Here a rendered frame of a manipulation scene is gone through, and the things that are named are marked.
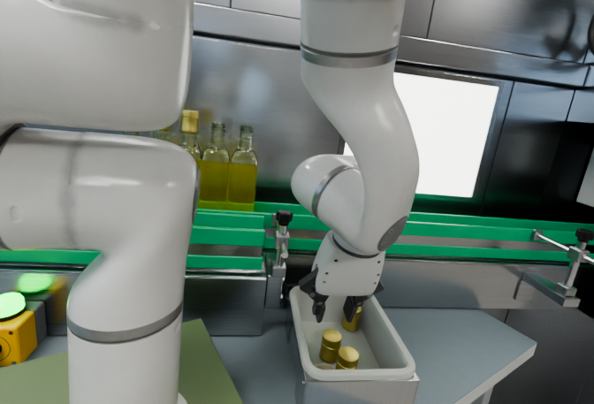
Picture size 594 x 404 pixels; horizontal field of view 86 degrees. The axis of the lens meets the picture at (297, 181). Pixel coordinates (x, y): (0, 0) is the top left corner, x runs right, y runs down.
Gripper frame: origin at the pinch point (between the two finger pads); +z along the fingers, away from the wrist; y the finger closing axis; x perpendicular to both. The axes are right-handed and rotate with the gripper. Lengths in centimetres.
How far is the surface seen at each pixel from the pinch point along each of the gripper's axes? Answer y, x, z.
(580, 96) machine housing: -75, -43, -35
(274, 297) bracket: 9.4, -6.1, 4.5
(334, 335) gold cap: -0.7, 1.8, 4.8
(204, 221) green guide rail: 23.8, -18.4, -3.2
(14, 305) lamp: 50, -3, 4
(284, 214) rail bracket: 9.6, -10.0, -12.0
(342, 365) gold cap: -0.6, 7.2, 4.6
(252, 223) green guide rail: 14.2, -18.1, -3.6
